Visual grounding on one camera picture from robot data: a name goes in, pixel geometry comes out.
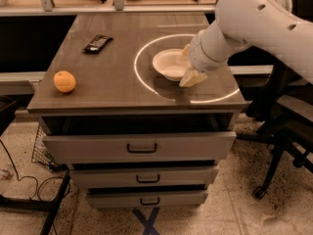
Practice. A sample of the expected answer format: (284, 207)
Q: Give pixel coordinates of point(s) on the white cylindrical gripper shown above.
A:
(200, 57)

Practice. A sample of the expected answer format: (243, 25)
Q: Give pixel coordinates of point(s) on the white paper bowl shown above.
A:
(171, 63)

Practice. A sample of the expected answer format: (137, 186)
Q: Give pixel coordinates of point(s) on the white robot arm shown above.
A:
(239, 24)

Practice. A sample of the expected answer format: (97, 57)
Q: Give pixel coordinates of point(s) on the black rxbar chocolate wrapper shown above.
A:
(97, 44)

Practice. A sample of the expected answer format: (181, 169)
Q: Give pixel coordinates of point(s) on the top grey drawer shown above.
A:
(134, 148)

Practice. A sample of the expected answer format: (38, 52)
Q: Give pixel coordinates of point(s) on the grey drawer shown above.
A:
(148, 199)
(134, 148)
(141, 177)

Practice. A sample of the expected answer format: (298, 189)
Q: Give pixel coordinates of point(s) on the grey drawer cabinet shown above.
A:
(119, 92)

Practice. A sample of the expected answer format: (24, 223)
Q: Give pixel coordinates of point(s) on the black office chair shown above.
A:
(285, 111)

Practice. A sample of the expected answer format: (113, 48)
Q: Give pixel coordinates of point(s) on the middle grey drawer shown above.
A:
(141, 177)

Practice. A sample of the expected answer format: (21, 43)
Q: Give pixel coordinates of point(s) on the orange fruit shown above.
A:
(64, 81)

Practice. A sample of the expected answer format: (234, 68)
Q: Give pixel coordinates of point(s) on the bottom grey drawer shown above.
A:
(148, 199)

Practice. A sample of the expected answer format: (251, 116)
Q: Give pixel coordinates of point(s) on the blue tape cross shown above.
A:
(148, 222)

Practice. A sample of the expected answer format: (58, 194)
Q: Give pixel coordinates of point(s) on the black metal stand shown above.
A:
(8, 107)

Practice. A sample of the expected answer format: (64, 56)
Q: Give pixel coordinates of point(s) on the wire mesh basket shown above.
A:
(40, 155)

